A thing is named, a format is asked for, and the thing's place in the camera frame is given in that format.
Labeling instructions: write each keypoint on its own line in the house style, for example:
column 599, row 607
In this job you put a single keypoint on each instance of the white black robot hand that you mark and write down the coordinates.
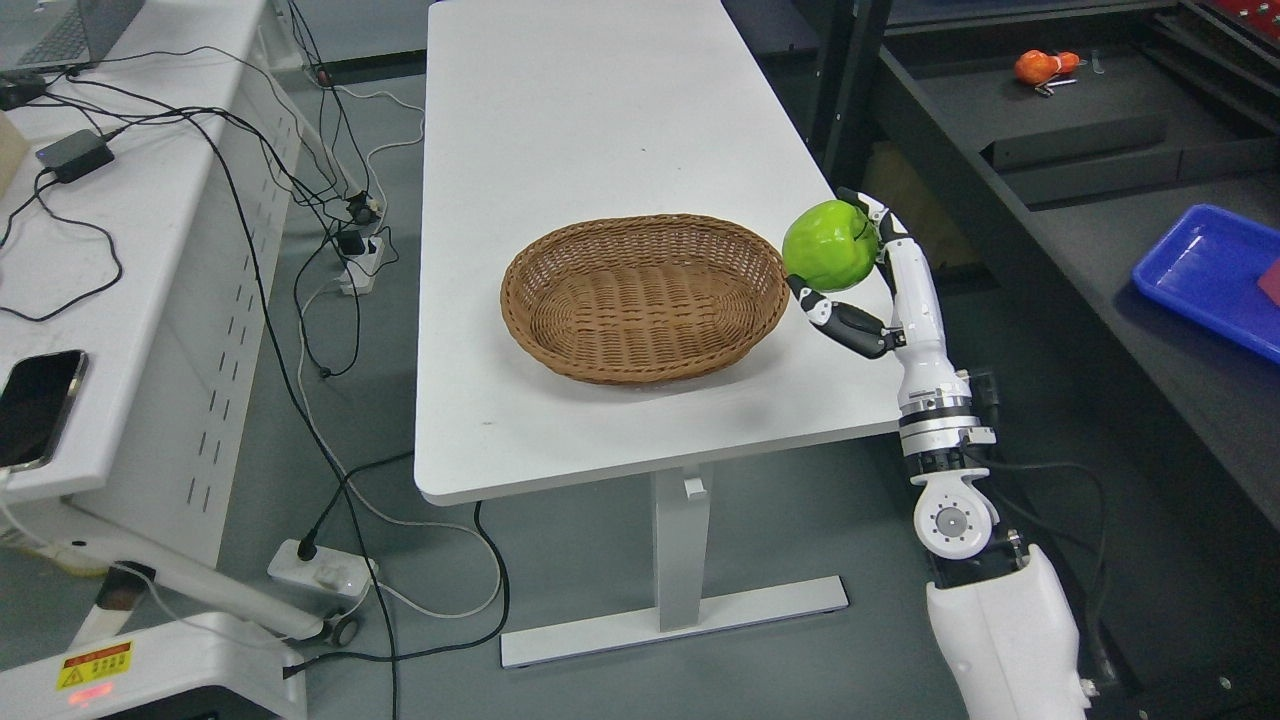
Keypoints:
column 916, row 333

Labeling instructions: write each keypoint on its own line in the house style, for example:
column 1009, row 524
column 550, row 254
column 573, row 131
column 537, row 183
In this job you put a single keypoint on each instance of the green apple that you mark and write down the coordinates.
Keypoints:
column 832, row 246

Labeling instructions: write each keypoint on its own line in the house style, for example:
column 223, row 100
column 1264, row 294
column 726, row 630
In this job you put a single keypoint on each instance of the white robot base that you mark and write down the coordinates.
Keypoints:
column 210, row 666

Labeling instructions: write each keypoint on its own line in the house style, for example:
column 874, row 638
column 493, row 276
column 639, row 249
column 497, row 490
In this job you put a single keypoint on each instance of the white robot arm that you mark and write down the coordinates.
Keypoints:
column 996, row 605

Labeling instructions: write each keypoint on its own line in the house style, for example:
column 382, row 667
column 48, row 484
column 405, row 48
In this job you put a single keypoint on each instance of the orange toy on shelf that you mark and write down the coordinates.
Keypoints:
column 1034, row 67

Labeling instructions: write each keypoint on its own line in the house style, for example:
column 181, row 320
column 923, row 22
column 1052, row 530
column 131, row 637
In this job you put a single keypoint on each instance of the blue plastic tray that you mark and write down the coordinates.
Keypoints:
column 1205, row 268

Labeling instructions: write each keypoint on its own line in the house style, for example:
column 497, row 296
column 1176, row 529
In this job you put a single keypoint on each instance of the brown wicker basket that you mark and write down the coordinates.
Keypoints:
column 636, row 300

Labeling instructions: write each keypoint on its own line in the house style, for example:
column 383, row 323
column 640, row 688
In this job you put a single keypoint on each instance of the red cube block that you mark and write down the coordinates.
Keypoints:
column 1269, row 283

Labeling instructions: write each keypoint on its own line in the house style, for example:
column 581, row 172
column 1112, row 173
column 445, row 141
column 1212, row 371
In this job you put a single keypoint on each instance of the white power strip with plugs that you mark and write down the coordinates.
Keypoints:
column 363, row 255

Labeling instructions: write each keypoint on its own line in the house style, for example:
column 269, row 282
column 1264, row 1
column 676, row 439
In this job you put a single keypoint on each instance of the white floor power strip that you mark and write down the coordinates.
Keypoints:
column 330, row 571

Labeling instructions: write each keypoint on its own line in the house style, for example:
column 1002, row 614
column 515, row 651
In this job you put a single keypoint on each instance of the white left side desk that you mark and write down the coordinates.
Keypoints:
column 157, row 267

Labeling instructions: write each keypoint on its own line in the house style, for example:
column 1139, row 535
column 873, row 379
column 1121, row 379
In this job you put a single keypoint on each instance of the black power adapter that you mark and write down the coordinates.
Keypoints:
column 75, row 155

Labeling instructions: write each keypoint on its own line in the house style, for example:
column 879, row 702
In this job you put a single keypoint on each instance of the black smartphone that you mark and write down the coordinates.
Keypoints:
column 37, row 397

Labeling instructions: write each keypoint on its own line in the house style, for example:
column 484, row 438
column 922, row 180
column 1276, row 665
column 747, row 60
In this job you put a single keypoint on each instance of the grey laptop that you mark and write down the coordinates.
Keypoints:
column 48, row 35

